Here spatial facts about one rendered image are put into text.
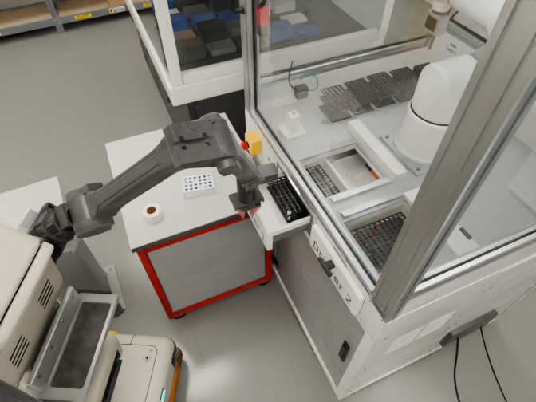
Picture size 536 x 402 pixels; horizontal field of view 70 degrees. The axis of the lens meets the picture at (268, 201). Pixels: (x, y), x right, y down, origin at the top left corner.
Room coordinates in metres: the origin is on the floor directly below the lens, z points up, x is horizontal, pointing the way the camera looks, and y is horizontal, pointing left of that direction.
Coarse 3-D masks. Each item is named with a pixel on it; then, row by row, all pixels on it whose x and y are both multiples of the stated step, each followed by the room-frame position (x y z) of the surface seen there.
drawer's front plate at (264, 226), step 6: (258, 210) 0.80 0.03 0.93; (258, 216) 0.78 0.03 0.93; (264, 216) 0.78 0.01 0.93; (258, 222) 0.78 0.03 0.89; (264, 222) 0.75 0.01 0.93; (258, 228) 0.78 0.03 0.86; (264, 228) 0.73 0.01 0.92; (270, 228) 0.73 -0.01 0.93; (264, 234) 0.73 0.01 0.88; (270, 234) 0.71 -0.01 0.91; (264, 240) 0.73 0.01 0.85; (270, 240) 0.71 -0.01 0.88; (270, 246) 0.71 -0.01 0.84
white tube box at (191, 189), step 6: (204, 174) 1.09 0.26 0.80; (210, 174) 1.09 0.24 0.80; (192, 180) 1.06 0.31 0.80; (198, 180) 1.06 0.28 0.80; (204, 180) 1.07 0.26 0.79; (210, 180) 1.06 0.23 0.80; (186, 186) 1.03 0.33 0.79; (192, 186) 1.03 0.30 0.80; (198, 186) 1.03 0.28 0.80; (210, 186) 1.04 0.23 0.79; (186, 192) 1.00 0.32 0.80; (192, 192) 1.00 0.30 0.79; (198, 192) 1.01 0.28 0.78; (204, 192) 1.01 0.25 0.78; (210, 192) 1.02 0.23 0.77; (186, 198) 1.00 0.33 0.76
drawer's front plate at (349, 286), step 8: (312, 232) 0.73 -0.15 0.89; (320, 232) 0.71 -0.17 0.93; (312, 240) 0.73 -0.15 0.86; (320, 240) 0.69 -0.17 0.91; (320, 248) 0.68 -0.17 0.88; (328, 248) 0.65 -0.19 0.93; (320, 256) 0.67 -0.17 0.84; (328, 256) 0.64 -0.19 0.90; (336, 256) 0.62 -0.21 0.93; (336, 264) 0.60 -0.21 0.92; (336, 272) 0.59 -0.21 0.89; (344, 272) 0.57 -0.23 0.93; (344, 280) 0.55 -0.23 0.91; (352, 280) 0.54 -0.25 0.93; (344, 288) 0.54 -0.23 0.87; (352, 288) 0.52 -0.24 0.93; (344, 296) 0.53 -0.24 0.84; (352, 296) 0.51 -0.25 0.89; (360, 296) 0.49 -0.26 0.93; (352, 304) 0.50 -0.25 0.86; (360, 304) 0.48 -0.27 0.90; (352, 312) 0.49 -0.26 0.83
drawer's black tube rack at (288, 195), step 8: (280, 184) 0.94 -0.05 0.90; (288, 184) 0.95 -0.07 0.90; (272, 192) 0.93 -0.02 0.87; (280, 192) 0.90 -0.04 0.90; (288, 192) 0.91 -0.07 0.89; (288, 200) 0.87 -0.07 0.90; (296, 200) 0.89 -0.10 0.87; (280, 208) 0.85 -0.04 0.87; (296, 208) 0.85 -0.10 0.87; (304, 208) 0.83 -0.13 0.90; (296, 216) 0.82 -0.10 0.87; (304, 216) 0.83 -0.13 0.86
